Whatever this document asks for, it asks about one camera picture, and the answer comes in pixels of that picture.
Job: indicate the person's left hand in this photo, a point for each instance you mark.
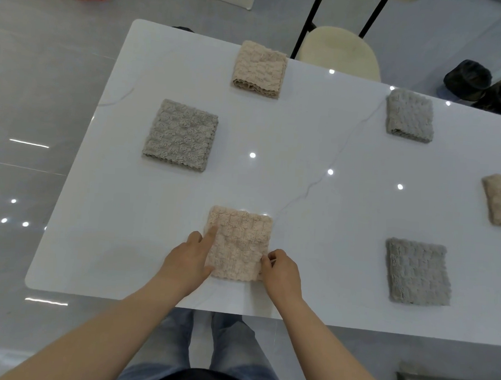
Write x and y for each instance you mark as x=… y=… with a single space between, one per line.
x=183 y=264

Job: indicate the person's right hand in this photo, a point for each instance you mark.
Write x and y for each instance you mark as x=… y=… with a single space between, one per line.
x=283 y=277

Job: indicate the person's left thumb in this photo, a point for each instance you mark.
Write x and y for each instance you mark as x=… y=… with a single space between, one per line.
x=206 y=272

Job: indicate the person's right thumb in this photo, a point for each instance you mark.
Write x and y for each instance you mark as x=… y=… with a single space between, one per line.
x=265 y=266

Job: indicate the person's left forearm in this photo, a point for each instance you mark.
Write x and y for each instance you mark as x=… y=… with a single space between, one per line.
x=100 y=339

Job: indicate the person's right forearm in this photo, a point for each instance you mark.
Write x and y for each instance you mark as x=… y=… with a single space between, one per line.
x=326 y=351

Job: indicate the blue jeans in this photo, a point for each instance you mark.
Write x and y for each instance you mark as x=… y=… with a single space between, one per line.
x=233 y=350

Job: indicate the large grey folded waffle cloth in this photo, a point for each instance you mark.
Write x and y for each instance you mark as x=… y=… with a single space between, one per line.
x=180 y=134
x=417 y=273

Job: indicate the small grey folded waffle cloth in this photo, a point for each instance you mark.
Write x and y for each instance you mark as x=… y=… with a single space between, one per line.
x=409 y=115

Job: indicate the cream upholstered chair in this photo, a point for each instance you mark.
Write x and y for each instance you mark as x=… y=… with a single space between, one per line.
x=339 y=52

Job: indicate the black metal chair leg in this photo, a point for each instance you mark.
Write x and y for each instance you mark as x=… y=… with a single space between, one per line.
x=373 y=18
x=307 y=25

